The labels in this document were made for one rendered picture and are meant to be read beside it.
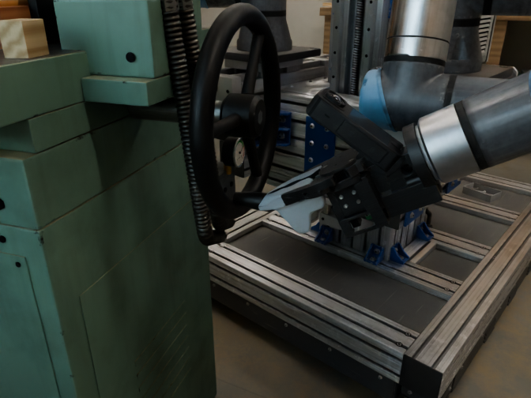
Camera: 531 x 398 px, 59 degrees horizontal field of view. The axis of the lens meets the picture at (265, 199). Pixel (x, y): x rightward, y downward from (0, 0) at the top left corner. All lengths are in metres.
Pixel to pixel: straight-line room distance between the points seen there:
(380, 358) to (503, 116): 0.80
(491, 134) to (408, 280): 0.93
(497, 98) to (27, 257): 0.56
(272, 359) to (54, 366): 0.79
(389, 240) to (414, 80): 0.86
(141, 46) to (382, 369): 0.90
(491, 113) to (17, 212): 0.53
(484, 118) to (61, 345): 0.58
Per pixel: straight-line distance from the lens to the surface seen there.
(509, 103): 0.49
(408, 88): 0.60
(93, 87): 0.63
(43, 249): 0.62
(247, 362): 1.40
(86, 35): 0.65
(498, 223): 1.85
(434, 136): 0.50
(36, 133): 0.59
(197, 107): 0.52
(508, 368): 1.55
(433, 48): 0.61
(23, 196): 0.60
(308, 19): 4.03
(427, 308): 1.32
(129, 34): 0.61
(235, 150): 0.94
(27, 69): 0.58
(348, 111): 0.52
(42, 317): 0.70
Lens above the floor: 0.97
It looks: 25 degrees down
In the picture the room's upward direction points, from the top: straight up
